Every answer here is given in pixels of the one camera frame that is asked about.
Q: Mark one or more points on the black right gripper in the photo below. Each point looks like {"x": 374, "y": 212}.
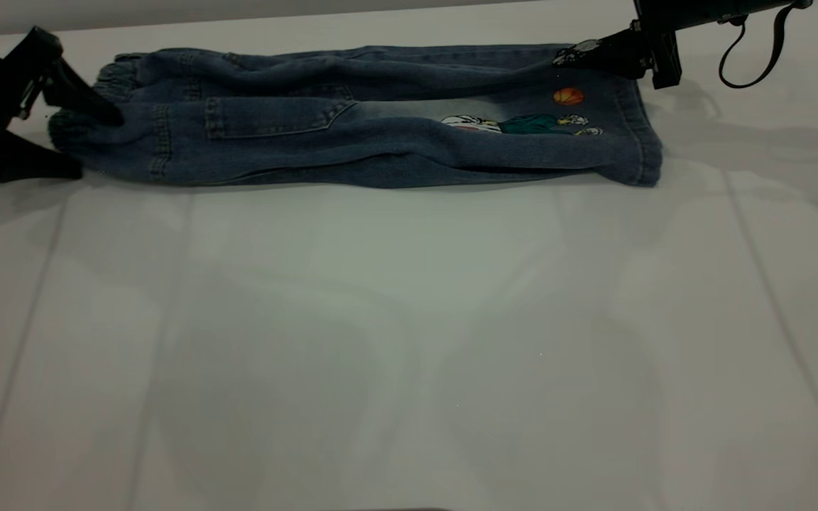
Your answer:
{"x": 661, "y": 53}

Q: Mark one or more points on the blue denim kids jeans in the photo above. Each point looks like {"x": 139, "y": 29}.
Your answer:
{"x": 380, "y": 128}

